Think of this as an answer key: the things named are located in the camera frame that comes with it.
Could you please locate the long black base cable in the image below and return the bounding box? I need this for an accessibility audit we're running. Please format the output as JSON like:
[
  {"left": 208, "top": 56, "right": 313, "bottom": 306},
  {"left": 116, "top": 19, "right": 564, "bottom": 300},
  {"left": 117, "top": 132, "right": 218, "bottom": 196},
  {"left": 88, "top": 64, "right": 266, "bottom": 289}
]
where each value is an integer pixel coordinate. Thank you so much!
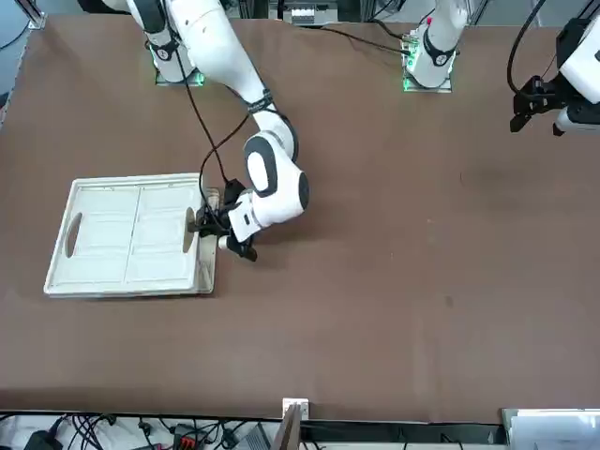
[{"left": 321, "top": 22, "right": 409, "bottom": 56}]

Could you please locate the white tray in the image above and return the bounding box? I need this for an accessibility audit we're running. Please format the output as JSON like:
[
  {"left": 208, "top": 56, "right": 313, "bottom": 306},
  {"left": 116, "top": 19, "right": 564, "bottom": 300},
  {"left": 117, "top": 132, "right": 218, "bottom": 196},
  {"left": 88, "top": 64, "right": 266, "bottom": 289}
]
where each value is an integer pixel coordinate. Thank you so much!
[{"left": 500, "top": 406, "right": 600, "bottom": 450}]

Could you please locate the aluminium profile post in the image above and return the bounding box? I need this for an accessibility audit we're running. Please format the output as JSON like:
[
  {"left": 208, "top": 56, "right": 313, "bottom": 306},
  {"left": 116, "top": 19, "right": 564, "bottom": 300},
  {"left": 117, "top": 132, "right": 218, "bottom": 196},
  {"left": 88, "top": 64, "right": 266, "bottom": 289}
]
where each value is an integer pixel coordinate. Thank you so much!
[{"left": 280, "top": 397, "right": 310, "bottom": 450}]

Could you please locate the aluminium profile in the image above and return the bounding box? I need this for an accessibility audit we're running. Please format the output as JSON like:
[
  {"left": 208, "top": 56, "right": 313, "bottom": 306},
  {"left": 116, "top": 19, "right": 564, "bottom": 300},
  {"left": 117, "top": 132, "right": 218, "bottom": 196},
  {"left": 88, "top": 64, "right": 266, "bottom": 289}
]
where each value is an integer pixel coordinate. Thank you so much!
[{"left": 27, "top": 0, "right": 48, "bottom": 29}]

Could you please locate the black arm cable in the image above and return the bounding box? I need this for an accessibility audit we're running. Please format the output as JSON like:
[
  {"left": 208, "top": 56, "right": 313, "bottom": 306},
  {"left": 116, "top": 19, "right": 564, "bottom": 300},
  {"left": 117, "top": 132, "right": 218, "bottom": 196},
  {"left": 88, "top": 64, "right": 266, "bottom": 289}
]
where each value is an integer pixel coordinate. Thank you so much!
[
  {"left": 175, "top": 27, "right": 257, "bottom": 207},
  {"left": 507, "top": 0, "right": 552, "bottom": 95}
]

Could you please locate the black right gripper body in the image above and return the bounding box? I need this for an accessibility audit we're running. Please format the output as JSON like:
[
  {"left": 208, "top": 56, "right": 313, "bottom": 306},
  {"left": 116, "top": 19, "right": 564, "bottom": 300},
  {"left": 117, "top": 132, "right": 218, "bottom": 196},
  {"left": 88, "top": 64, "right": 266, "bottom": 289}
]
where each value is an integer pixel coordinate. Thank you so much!
[{"left": 208, "top": 203, "right": 233, "bottom": 238}]

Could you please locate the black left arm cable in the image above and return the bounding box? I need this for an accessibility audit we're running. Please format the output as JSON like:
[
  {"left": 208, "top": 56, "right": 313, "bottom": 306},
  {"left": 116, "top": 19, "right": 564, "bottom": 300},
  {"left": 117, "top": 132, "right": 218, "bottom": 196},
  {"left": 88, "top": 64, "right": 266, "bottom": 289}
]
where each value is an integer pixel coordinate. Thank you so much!
[{"left": 507, "top": 0, "right": 552, "bottom": 95}]

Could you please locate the black power brick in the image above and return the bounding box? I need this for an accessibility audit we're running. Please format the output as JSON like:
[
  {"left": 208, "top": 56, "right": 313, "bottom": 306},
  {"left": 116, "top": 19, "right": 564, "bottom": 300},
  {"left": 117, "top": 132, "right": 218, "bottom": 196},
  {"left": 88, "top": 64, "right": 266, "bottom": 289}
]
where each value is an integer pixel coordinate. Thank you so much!
[{"left": 22, "top": 428, "right": 65, "bottom": 450}]

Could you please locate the white folding storage box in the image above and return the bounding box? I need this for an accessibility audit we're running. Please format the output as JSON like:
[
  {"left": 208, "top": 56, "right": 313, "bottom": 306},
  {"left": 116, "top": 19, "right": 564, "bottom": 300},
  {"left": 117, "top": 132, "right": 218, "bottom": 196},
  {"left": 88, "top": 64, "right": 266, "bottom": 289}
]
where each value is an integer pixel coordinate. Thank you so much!
[{"left": 43, "top": 172, "right": 221, "bottom": 300}]

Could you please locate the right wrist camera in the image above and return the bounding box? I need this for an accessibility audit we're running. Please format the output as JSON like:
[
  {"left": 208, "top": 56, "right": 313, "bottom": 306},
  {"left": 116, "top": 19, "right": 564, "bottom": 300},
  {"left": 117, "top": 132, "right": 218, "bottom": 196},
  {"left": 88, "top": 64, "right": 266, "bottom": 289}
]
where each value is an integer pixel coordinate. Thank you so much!
[{"left": 216, "top": 232, "right": 259, "bottom": 263}]

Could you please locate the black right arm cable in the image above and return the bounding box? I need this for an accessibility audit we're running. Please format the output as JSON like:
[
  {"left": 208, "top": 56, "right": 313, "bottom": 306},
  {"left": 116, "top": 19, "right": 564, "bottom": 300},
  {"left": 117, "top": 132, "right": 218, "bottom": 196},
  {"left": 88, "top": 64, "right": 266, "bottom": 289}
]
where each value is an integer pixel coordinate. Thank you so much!
[{"left": 175, "top": 27, "right": 257, "bottom": 207}]

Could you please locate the red and black connector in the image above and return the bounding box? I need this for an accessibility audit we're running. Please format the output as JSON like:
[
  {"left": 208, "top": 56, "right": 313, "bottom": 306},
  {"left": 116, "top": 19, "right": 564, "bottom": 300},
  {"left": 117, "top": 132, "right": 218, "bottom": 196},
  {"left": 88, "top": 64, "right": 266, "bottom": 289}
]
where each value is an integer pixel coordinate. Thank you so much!
[{"left": 171, "top": 424, "right": 198, "bottom": 450}]

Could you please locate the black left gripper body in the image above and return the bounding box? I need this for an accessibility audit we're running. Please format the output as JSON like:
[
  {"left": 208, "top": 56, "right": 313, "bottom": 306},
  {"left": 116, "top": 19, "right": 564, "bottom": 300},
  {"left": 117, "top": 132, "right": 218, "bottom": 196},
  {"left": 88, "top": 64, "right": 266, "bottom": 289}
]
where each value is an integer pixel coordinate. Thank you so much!
[{"left": 527, "top": 76, "right": 571, "bottom": 114}]

